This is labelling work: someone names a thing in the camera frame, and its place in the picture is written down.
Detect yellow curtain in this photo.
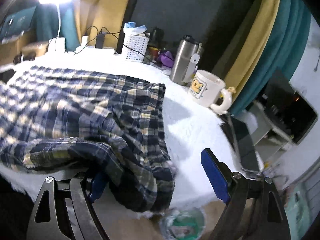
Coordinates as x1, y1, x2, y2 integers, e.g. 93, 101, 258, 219
213, 0, 280, 100

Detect white power strip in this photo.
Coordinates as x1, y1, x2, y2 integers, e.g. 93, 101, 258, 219
75, 46, 115, 57

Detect white bear cartoon mug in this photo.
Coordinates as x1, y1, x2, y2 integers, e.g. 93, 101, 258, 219
188, 70, 236, 115

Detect blue plastic bag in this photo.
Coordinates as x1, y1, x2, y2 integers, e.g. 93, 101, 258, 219
123, 22, 147, 35

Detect white usb charger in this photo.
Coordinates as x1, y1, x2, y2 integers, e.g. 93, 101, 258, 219
81, 35, 88, 47

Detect white perforated plastic basket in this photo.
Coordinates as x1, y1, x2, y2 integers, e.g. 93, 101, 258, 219
121, 30, 149, 63

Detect teal curtain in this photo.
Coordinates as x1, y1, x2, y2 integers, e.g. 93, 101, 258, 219
229, 0, 311, 115

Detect black power adapter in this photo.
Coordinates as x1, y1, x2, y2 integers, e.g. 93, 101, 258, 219
95, 31, 106, 49

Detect purple cloth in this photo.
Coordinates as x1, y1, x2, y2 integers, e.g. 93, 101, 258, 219
156, 50, 175, 68

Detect white textured table cover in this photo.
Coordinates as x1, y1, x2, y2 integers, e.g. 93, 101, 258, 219
1, 54, 236, 207

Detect black monitor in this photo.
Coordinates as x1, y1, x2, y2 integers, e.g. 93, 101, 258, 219
256, 70, 318, 144

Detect black power cable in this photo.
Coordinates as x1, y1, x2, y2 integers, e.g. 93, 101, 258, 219
74, 25, 156, 65

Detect blue yellow plaid pants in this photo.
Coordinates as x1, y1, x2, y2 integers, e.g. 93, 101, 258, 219
1, 66, 175, 212

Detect stainless steel tumbler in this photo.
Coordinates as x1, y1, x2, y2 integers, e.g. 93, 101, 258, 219
170, 35, 203, 86

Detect small red yellow jar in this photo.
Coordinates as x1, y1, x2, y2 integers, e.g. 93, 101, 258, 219
149, 47, 160, 60

